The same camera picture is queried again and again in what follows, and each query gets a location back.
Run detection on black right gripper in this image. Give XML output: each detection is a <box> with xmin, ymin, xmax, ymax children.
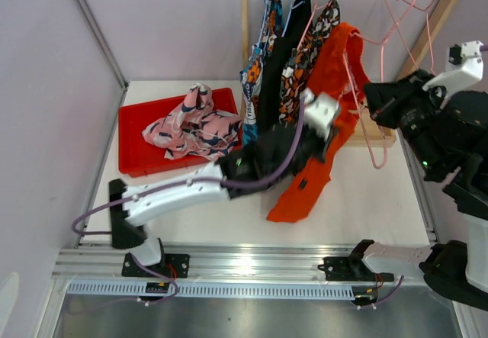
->
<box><xmin>364</xmin><ymin>69</ymin><xmax>452</xmax><ymax>178</ymax></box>

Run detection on black shorts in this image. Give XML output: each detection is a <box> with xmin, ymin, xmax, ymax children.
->
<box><xmin>256</xmin><ymin>0</ymin><xmax>312</xmax><ymax>134</ymax></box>

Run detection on pink wire hanger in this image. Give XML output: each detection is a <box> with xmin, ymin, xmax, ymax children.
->
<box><xmin>297</xmin><ymin>0</ymin><xmax>318</xmax><ymax>50</ymax></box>
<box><xmin>381</xmin><ymin>0</ymin><xmax>438</xmax><ymax>77</ymax></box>
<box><xmin>342</xmin><ymin>28</ymin><xmax>388</xmax><ymax>169</ymax></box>

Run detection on pink patterned shorts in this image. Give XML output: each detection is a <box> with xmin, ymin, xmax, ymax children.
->
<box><xmin>142</xmin><ymin>83</ymin><xmax>242</xmax><ymax>162</ymax></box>

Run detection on orange grey camouflage shorts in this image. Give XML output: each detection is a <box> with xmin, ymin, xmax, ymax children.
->
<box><xmin>278</xmin><ymin>0</ymin><xmax>341</xmax><ymax>124</ymax></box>

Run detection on blue wire hanger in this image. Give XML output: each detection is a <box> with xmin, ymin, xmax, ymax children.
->
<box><xmin>281</xmin><ymin>0</ymin><xmax>303</xmax><ymax>37</ymax></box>
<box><xmin>256</xmin><ymin>0</ymin><xmax>272</xmax><ymax>52</ymax></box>

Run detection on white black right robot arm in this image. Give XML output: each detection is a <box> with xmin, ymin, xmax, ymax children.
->
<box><xmin>319</xmin><ymin>70</ymin><xmax>487</xmax><ymax>310</ymax></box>

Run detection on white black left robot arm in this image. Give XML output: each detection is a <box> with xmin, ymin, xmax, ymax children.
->
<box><xmin>108</xmin><ymin>124</ymin><xmax>339</xmax><ymax>277</ymax></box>

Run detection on blue orange cartoon shorts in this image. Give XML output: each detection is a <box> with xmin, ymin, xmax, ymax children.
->
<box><xmin>239</xmin><ymin>0</ymin><xmax>284</xmax><ymax>145</ymax></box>

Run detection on wooden clothes rack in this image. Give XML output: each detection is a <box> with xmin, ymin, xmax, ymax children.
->
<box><xmin>240</xmin><ymin>0</ymin><xmax>458</xmax><ymax>148</ymax></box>

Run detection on red plastic tray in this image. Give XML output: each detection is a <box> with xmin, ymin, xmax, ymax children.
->
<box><xmin>118</xmin><ymin>88</ymin><xmax>242</xmax><ymax>178</ymax></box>

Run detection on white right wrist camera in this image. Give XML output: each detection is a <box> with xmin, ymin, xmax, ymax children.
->
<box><xmin>422</xmin><ymin>40</ymin><xmax>487</xmax><ymax>98</ymax></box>

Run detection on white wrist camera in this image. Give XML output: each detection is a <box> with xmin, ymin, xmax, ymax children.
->
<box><xmin>422</xmin><ymin>40</ymin><xmax>487</xmax><ymax>98</ymax></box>
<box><xmin>299</xmin><ymin>88</ymin><xmax>341</xmax><ymax>138</ymax></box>

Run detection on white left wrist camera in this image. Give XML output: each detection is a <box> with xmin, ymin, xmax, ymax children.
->
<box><xmin>299</xmin><ymin>88</ymin><xmax>341</xmax><ymax>138</ymax></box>

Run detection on aluminium mounting rail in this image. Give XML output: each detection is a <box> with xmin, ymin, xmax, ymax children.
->
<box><xmin>52</xmin><ymin>243</ymin><xmax>353</xmax><ymax>285</ymax></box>

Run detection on white slotted cable duct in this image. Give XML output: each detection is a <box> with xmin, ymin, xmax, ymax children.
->
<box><xmin>66</xmin><ymin>280</ymin><xmax>355</xmax><ymax>301</ymax></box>

